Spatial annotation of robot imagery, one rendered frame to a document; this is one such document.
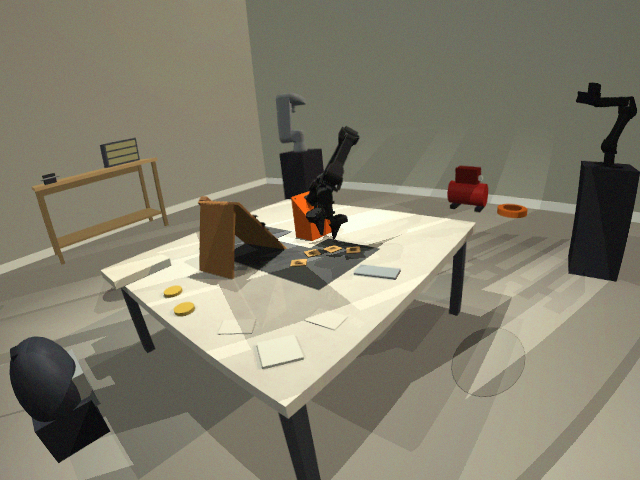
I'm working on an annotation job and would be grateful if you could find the yellow round disc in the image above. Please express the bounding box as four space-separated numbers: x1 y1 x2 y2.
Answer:
164 285 183 298
174 302 195 317

